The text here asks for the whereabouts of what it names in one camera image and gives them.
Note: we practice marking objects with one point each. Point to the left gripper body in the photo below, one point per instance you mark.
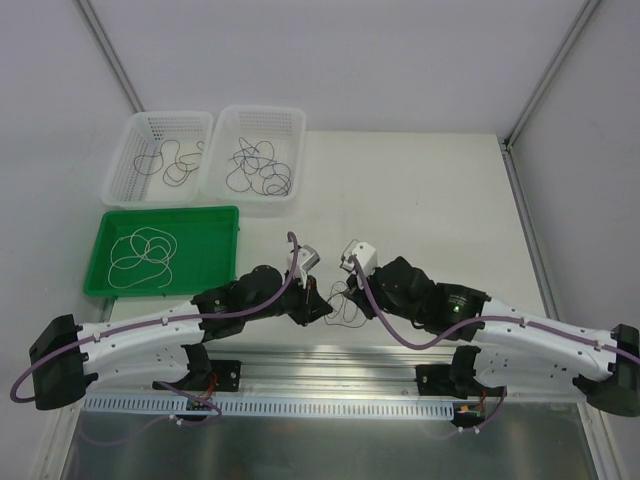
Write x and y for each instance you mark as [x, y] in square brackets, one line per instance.
[305, 304]

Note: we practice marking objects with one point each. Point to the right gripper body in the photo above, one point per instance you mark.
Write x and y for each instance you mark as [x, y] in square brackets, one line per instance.
[361, 291]

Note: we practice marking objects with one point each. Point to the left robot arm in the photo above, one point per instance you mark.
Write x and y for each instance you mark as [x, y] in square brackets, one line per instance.
[165, 348]

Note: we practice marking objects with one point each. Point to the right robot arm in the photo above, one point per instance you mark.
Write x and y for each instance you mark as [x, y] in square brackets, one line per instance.
[607, 361]

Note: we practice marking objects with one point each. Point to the green plastic tray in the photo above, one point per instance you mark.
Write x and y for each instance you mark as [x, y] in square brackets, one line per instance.
[163, 252]

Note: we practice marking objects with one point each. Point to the right white perforated basket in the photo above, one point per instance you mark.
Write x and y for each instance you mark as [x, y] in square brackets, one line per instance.
[255, 160]

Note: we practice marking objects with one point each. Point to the white perforated basket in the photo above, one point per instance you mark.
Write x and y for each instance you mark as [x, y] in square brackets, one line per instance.
[255, 160]
[158, 160]

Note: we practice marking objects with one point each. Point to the left white perforated basket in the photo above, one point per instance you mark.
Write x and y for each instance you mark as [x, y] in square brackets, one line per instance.
[158, 160]

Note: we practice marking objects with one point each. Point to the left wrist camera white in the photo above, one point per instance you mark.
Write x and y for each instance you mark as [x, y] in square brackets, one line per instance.
[307, 259]

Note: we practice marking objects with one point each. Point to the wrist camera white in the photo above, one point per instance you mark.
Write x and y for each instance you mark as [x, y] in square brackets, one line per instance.
[365, 253]
[307, 259]

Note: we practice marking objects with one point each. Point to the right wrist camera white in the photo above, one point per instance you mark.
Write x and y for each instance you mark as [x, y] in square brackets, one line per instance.
[365, 253]

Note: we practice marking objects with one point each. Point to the aluminium mounting rail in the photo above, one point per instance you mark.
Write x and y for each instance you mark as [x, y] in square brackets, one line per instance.
[330, 370]

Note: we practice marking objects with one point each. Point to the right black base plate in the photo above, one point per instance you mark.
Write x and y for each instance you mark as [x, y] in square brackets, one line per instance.
[438, 380]

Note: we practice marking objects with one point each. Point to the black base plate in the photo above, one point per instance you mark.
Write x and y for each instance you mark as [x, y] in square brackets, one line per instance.
[438, 380]
[215, 375]

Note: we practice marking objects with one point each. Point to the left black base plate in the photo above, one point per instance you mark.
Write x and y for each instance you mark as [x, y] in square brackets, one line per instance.
[215, 375]

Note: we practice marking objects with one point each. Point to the white slotted cable duct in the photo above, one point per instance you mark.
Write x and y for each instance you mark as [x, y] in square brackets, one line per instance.
[246, 406]

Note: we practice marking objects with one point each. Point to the right aluminium frame post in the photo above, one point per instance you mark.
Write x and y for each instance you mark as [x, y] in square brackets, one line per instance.
[543, 87]

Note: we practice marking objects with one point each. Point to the aluminium frame post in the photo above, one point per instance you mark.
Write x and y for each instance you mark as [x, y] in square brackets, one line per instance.
[543, 87]
[101, 38]

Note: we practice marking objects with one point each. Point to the left aluminium frame post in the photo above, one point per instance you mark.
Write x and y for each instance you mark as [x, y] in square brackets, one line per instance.
[101, 38]

